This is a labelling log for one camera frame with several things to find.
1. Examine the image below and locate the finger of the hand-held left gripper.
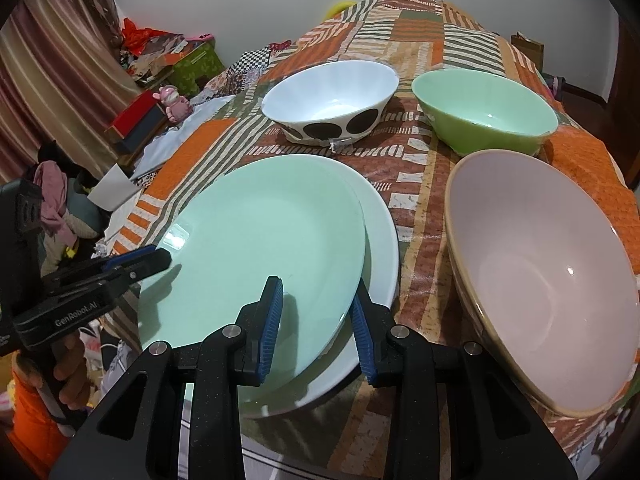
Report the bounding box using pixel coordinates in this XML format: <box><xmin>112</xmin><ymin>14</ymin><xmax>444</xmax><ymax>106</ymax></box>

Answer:
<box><xmin>97</xmin><ymin>247</ymin><xmax>173</xmax><ymax>306</ymax></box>
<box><xmin>42</xmin><ymin>245</ymin><xmax>156</xmax><ymax>286</ymax></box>

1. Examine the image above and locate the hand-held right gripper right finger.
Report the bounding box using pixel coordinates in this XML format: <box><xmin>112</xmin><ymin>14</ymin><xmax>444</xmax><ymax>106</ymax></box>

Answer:
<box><xmin>350</xmin><ymin>280</ymin><xmax>578</xmax><ymax>480</ymax></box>

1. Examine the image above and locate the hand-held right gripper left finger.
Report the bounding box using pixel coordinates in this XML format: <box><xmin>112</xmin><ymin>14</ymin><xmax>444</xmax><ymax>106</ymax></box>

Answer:
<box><xmin>50</xmin><ymin>276</ymin><xmax>285</xmax><ymax>480</ymax></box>

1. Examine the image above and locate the white plate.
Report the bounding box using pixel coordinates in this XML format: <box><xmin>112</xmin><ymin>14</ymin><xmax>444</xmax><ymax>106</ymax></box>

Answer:
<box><xmin>240</xmin><ymin>170</ymin><xmax>400</xmax><ymax>420</ymax></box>

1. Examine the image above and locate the mint green plate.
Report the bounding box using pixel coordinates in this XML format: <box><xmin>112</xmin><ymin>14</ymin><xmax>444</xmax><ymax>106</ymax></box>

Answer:
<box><xmin>136</xmin><ymin>154</ymin><xmax>368</xmax><ymax>393</ymax></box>

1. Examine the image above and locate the pink bowl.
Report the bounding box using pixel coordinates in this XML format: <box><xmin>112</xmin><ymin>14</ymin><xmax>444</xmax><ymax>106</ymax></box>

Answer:
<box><xmin>444</xmin><ymin>150</ymin><xmax>640</xmax><ymax>418</ymax></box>

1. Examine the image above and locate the white bowl with dark dots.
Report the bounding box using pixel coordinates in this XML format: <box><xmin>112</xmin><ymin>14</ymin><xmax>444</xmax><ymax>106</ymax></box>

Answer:
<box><xmin>261</xmin><ymin>60</ymin><xmax>400</xmax><ymax>145</ymax></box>

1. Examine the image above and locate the green bowl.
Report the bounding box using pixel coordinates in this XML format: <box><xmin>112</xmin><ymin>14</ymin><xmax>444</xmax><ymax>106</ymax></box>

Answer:
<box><xmin>411</xmin><ymin>70</ymin><xmax>560</xmax><ymax>157</ymax></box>

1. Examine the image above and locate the person's left forearm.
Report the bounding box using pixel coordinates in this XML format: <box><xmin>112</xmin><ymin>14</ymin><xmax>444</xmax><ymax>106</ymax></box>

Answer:
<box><xmin>7</xmin><ymin>352</ymin><xmax>73</xmax><ymax>468</ymax></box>

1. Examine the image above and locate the person's left hand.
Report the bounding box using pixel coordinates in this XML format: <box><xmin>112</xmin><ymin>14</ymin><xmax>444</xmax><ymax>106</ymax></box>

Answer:
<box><xmin>50</xmin><ymin>332</ymin><xmax>92</xmax><ymax>412</ymax></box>

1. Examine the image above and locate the grey plush toy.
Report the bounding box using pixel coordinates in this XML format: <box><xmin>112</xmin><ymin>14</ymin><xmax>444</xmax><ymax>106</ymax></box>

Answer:
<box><xmin>42</xmin><ymin>180</ymin><xmax>107</xmax><ymax>276</ymax></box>

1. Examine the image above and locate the pink cloth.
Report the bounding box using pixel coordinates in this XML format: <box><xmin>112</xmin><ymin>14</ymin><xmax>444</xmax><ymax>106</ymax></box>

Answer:
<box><xmin>34</xmin><ymin>161</ymin><xmax>68</xmax><ymax>236</ymax></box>

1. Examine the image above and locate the white cloth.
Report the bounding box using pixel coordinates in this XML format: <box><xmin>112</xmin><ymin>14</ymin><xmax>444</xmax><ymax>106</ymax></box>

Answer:
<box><xmin>131</xmin><ymin>95</ymin><xmax>238</xmax><ymax>181</ymax></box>

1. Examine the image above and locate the dark grey box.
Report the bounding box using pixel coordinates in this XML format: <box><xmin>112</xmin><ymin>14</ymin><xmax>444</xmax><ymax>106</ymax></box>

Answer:
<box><xmin>120</xmin><ymin>107</ymin><xmax>168</xmax><ymax>153</ymax></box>

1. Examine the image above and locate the red box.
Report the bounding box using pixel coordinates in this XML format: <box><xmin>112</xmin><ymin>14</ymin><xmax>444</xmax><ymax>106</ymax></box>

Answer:
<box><xmin>105</xmin><ymin>91</ymin><xmax>163</xmax><ymax>138</ymax></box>

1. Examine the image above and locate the pink plush toy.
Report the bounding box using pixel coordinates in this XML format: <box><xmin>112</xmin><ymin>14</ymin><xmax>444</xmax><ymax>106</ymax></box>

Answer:
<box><xmin>159</xmin><ymin>85</ymin><xmax>193</xmax><ymax>123</ymax></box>

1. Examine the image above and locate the striped patchwork bedspread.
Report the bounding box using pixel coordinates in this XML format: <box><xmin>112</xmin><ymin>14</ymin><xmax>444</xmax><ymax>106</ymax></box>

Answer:
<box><xmin>107</xmin><ymin>0</ymin><xmax>640</xmax><ymax>480</ymax></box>

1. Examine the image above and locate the striped brown curtain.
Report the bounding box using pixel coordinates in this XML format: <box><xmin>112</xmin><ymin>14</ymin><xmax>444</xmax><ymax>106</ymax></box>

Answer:
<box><xmin>0</xmin><ymin>0</ymin><xmax>146</xmax><ymax>186</ymax></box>

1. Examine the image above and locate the green storage box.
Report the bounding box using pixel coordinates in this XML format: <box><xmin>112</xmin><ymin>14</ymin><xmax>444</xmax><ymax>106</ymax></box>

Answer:
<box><xmin>170</xmin><ymin>42</ymin><xmax>226</xmax><ymax>96</ymax></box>

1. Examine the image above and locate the green box of clutter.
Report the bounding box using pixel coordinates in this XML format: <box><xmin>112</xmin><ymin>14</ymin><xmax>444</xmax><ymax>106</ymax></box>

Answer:
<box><xmin>120</xmin><ymin>32</ymin><xmax>216</xmax><ymax>86</ymax></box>

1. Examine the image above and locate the checkered patchwork quilt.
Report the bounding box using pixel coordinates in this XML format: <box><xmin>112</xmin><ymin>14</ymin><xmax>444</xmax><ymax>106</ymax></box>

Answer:
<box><xmin>200</xmin><ymin>40</ymin><xmax>293</xmax><ymax>106</ymax></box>

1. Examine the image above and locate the red plastic bag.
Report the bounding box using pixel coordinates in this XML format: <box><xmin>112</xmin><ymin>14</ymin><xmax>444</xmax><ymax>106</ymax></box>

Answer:
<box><xmin>121</xmin><ymin>17</ymin><xmax>161</xmax><ymax>53</ymax></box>

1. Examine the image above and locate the dark cloth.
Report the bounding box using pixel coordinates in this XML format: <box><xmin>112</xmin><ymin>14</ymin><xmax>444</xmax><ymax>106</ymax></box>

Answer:
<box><xmin>542</xmin><ymin>72</ymin><xmax>566</xmax><ymax>106</ymax></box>

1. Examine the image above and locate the brown paper bag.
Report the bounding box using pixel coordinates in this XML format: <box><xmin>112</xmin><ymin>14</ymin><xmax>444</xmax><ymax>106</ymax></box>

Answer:
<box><xmin>510</xmin><ymin>32</ymin><xmax>545</xmax><ymax>68</ymax></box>

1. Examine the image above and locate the wooden door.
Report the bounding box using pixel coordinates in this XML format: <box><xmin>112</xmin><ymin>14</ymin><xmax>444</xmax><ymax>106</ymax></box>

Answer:
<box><xmin>606</xmin><ymin>7</ymin><xmax>640</xmax><ymax>106</ymax></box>

